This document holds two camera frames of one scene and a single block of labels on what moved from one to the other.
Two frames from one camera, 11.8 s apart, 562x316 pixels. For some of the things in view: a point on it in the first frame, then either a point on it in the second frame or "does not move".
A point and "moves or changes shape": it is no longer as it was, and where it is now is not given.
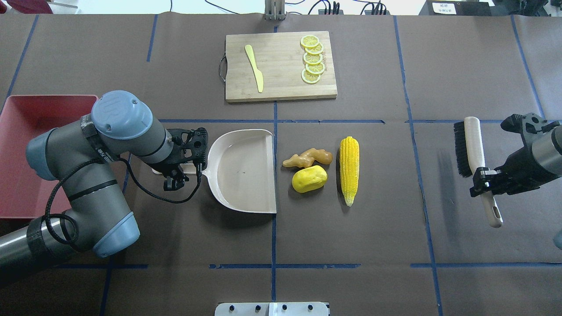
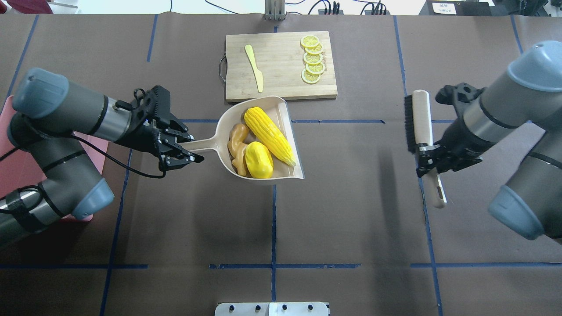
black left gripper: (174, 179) → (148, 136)
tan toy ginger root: (308, 158) → (236, 147)
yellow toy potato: (308, 179) → (259, 161)
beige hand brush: (470, 156) moves or changes shape
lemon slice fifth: (310, 77) does not move
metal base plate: (271, 309) does not move
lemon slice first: (309, 41) does not move
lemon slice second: (315, 50) does not move
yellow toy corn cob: (349, 164) → (259, 121)
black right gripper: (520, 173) → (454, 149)
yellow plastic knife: (258, 74) does not move
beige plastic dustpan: (241, 165) → (276, 109)
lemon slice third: (313, 59) does not move
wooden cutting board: (279, 58) does not move
